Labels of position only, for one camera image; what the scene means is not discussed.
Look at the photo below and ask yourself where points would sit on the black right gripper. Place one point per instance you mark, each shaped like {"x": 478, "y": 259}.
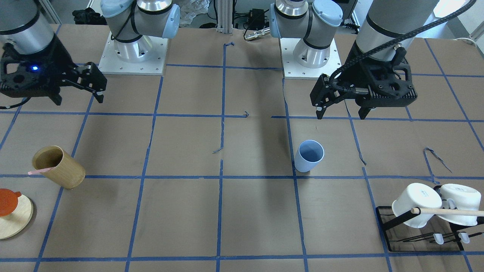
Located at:
{"x": 57, "y": 65}

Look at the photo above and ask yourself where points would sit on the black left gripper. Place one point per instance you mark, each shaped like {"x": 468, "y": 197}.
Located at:
{"x": 357, "y": 74}

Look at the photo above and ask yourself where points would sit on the light blue cup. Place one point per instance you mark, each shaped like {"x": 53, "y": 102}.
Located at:
{"x": 308, "y": 155}

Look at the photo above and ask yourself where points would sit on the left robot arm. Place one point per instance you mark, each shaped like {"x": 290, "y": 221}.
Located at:
{"x": 388, "y": 24}

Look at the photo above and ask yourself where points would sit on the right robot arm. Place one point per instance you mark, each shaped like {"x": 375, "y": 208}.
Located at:
{"x": 23, "y": 24}

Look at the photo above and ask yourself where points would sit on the bamboo chopstick holder cup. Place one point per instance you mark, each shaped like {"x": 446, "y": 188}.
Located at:
{"x": 64, "y": 170}

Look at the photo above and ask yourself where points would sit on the white mug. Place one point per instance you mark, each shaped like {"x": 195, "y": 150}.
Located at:
{"x": 416, "y": 195}
{"x": 464, "y": 198}

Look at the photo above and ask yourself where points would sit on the orange mug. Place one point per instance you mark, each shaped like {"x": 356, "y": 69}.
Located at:
{"x": 8, "y": 201}

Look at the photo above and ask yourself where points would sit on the wooden mug tree stand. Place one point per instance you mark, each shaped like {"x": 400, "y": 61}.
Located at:
{"x": 15, "y": 222}

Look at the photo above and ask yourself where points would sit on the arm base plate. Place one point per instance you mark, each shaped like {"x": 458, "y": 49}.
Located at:
{"x": 146, "y": 56}
{"x": 303, "y": 62}

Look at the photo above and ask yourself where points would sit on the black wire mug rack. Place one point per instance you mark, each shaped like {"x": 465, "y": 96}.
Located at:
{"x": 421, "y": 230}

